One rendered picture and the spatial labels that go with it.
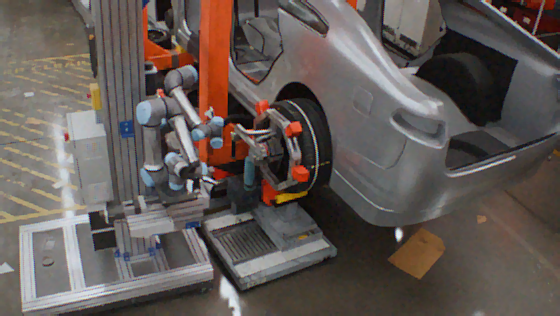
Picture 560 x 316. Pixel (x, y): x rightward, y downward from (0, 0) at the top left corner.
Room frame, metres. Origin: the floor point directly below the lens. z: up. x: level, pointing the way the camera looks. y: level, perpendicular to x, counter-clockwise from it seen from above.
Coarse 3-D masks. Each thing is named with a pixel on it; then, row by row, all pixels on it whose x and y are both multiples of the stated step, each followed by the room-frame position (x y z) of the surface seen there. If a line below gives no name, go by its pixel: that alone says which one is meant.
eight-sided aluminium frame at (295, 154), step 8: (264, 112) 3.05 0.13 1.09; (272, 112) 3.02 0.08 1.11; (256, 120) 3.14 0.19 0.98; (264, 120) 3.13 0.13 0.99; (280, 120) 2.91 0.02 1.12; (288, 120) 2.91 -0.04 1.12; (256, 128) 3.14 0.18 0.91; (280, 128) 2.87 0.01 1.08; (256, 136) 3.14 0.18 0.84; (288, 144) 2.78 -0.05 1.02; (296, 144) 2.80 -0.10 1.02; (296, 152) 2.75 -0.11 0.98; (296, 160) 2.74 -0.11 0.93; (264, 168) 3.06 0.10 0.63; (264, 176) 3.00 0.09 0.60; (272, 176) 2.99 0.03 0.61; (288, 176) 2.75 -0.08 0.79; (272, 184) 2.90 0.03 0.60; (280, 184) 2.82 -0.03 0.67; (288, 184) 2.73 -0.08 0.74
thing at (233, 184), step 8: (240, 176) 3.24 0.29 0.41; (232, 184) 3.13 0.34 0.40; (240, 184) 3.13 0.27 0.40; (232, 192) 3.09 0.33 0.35; (240, 192) 3.07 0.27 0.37; (248, 192) 3.12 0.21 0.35; (256, 192) 3.18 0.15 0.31; (232, 200) 3.09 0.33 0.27; (240, 200) 3.07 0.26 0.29; (248, 200) 3.12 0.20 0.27; (256, 200) 3.28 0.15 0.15; (232, 208) 3.20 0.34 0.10; (240, 208) 3.23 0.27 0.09; (248, 208) 3.24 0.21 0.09
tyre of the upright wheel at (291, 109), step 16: (288, 112) 2.96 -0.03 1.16; (304, 112) 2.97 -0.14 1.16; (320, 112) 3.01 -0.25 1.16; (304, 128) 2.84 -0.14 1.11; (320, 128) 2.89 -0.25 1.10; (304, 144) 2.78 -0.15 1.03; (320, 144) 2.82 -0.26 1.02; (304, 160) 2.76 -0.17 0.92; (320, 160) 2.78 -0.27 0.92; (320, 176) 2.79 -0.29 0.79; (288, 192) 2.87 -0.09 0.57
